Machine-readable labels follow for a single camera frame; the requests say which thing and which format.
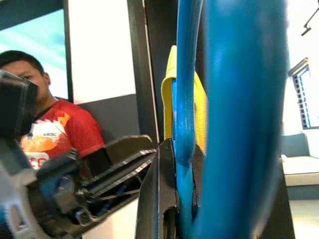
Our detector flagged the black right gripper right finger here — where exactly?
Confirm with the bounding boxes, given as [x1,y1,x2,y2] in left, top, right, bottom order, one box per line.
[191,146,206,217]

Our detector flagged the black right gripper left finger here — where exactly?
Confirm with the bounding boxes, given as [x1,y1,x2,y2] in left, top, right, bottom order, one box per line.
[136,138,179,239]

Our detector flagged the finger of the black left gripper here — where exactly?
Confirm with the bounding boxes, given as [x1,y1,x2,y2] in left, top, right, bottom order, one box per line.
[92,150,157,195]
[86,135,157,179]

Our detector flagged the yellow mesh shirt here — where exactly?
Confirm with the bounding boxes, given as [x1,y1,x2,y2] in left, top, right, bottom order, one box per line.
[160,44,209,160]

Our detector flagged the blue plastic clothes hanger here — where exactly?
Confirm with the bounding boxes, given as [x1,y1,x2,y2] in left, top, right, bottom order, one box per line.
[175,0,290,239]

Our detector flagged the person in red shirt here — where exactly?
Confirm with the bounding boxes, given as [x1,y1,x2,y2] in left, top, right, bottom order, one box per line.
[0,49,105,172]

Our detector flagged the grey sofa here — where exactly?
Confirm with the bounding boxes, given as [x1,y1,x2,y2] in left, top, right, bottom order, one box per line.
[281,131,319,200]

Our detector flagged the window with blinds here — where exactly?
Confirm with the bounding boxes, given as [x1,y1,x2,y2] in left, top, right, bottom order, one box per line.
[288,57,315,130]

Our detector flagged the black ceiling track light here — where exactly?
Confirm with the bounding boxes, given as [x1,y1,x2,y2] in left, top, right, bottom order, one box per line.
[301,9,319,37]

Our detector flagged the large wall screen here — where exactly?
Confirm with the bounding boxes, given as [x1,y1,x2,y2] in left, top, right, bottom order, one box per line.
[0,8,68,100]

